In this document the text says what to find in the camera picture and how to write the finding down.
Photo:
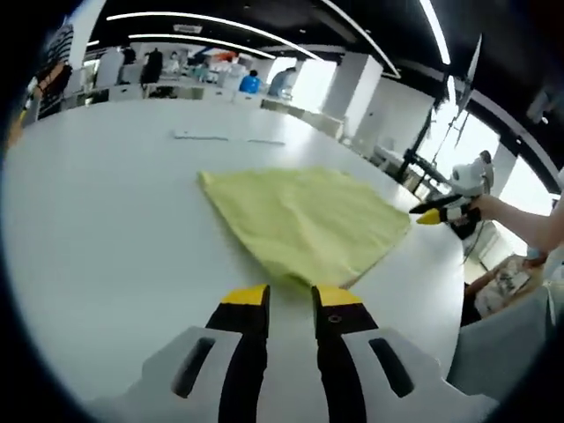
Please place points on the short curved ceiling light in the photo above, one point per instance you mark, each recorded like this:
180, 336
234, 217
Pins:
198, 39

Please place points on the long curved ceiling light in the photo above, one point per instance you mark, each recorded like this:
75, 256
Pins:
198, 17

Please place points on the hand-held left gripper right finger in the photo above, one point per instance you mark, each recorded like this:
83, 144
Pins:
388, 379

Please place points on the straight ceiling light strip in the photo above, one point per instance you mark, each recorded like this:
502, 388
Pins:
436, 31

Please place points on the white ceiling air vent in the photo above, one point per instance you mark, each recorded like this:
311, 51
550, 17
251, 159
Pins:
188, 29

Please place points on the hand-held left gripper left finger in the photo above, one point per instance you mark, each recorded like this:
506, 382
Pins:
194, 374

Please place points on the yellow grey blue garment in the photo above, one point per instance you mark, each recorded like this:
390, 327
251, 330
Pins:
304, 220

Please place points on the white storage counter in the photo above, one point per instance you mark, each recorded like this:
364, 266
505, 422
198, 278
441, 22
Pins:
123, 92

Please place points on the brown cardboard box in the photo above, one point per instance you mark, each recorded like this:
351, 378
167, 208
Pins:
15, 130

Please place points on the person's right hand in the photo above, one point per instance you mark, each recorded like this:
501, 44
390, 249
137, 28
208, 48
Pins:
489, 208

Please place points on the grey mesh office chair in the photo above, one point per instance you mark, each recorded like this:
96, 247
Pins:
506, 348

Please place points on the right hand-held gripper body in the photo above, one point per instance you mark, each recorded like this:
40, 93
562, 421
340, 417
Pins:
473, 178

